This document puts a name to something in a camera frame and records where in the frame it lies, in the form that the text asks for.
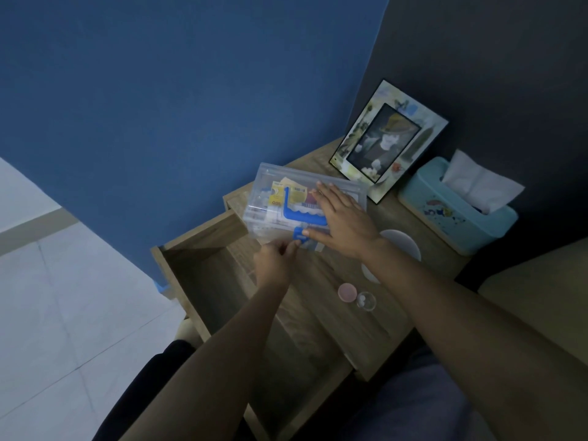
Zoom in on beige bed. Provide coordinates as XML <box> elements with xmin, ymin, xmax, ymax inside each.
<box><xmin>477</xmin><ymin>237</ymin><xmax>588</xmax><ymax>365</ymax></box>

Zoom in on person's grey garment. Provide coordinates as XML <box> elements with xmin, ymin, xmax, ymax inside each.
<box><xmin>337</xmin><ymin>346</ymin><xmax>499</xmax><ymax>441</ymax></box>

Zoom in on floral picture frame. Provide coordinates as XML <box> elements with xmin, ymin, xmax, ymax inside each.
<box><xmin>329</xmin><ymin>79</ymin><xmax>449</xmax><ymax>205</ymax></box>

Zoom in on person's left forearm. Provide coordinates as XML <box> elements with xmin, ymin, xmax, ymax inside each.
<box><xmin>119</xmin><ymin>277</ymin><xmax>295</xmax><ymax>441</ymax></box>

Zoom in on person's left hand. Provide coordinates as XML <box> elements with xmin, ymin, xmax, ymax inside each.
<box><xmin>254</xmin><ymin>239</ymin><xmax>302</xmax><ymax>290</ymax></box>

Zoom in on yellow medicine packet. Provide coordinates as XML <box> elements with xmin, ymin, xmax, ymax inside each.
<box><xmin>268</xmin><ymin>180</ymin><xmax>308</xmax><ymax>208</ymax></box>

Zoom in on wooden drawer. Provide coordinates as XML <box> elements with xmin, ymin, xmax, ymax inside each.
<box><xmin>151</xmin><ymin>210</ymin><xmax>355</xmax><ymax>441</ymax></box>

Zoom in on white round dish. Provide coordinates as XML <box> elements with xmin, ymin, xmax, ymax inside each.
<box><xmin>361</xmin><ymin>229</ymin><xmax>422</xmax><ymax>285</ymax></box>

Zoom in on clear box with blue handle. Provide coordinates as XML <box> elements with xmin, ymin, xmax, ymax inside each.
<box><xmin>243</xmin><ymin>162</ymin><xmax>368</xmax><ymax>253</ymax></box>

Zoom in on person's right forearm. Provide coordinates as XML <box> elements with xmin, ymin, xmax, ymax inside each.
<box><xmin>357</xmin><ymin>238</ymin><xmax>588</xmax><ymax>441</ymax></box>

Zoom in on teal tissue box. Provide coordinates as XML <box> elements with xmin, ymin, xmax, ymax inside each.
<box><xmin>398</xmin><ymin>156</ymin><xmax>519</xmax><ymax>257</ymax></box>

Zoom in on person's right hand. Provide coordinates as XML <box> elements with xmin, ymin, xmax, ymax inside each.
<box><xmin>302</xmin><ymin>181</ymin><xmax>385</xmax><ymax>262</ymax></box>

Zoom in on person's black trousers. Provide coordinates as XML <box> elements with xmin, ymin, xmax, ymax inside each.
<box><xmin>92</xmin><ymin>340</ymin><xmax>198</xmax><ymax>441</ymax></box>

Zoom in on white tissue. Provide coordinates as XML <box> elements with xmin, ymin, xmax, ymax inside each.
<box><xmin>441</xmin><ymin>149</ymin><xmax>526</xmax><ymax>215</ymax></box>

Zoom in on wooden bedside table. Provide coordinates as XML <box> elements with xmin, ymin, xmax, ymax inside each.
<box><xmin>151</xmin><ymin>137</ymin><xmax>472</xmax><ymax>441</ymax></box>

